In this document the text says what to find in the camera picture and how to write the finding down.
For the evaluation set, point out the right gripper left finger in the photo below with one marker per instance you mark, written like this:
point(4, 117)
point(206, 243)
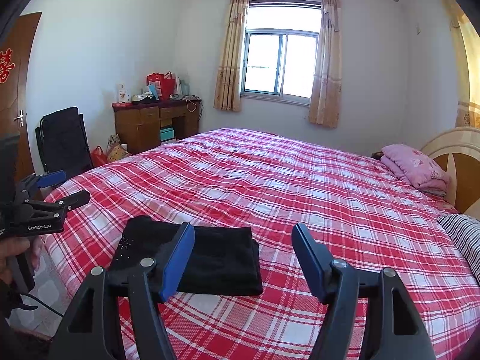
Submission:
point(91, 327)

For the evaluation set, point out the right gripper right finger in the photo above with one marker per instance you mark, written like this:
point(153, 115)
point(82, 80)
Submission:
point(393, 326)

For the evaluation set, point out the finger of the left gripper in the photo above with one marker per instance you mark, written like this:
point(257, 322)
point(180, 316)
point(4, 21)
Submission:
point(35, 208)
point(33, 182)

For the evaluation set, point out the black pants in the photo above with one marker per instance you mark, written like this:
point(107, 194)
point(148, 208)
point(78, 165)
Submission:
point(224, 261)

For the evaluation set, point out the person left hand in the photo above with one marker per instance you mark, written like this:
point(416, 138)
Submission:
point(11, 247)

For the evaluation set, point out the red plastic bag floor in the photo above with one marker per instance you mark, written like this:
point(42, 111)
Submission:
point(98, 156)

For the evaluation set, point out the black folding chair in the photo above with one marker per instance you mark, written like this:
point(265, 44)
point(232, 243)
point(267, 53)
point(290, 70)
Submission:
point(62, 143)

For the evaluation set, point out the patterned bag on floor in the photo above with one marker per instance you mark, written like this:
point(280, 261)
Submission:
point(115, 151)

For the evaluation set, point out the brown wooden desk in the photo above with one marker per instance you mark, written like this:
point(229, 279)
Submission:
point(138, 125)

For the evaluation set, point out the white card on desk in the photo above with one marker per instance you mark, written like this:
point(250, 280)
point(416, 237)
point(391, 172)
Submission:
point(123, 96)

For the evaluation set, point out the striped grey pillow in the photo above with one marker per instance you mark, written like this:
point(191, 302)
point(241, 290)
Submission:
point(464, 232)

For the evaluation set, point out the brown wooden door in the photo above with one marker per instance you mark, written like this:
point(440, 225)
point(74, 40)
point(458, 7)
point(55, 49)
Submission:
point(15, 55)

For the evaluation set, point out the red gift bag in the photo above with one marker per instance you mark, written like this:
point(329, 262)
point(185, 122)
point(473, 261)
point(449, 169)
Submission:
point(164, 84)

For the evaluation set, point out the red plaid bed cover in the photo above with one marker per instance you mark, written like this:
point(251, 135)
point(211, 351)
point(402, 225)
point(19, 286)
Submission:
point(237, 178)

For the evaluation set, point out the folded pink blanket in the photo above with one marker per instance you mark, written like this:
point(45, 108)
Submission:
point(414, 168)

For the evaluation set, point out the beige curtain left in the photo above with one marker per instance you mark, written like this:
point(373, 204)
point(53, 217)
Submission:
point(228, 77)

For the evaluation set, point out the beige curtain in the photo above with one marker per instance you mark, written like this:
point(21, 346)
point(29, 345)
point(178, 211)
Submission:
point(327, 81)
point(228, 77)

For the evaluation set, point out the cream wooden headboard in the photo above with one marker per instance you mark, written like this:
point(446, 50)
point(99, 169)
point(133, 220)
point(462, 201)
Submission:
point(457, 153)

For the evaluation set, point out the beige curtain right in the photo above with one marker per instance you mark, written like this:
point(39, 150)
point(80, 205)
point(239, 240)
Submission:
point(327, 81)

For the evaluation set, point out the yellow side curtain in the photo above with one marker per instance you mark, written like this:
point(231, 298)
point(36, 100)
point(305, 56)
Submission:
point(466, 46)

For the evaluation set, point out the window with grey frame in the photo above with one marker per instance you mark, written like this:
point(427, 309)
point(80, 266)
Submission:
point(280, 51)

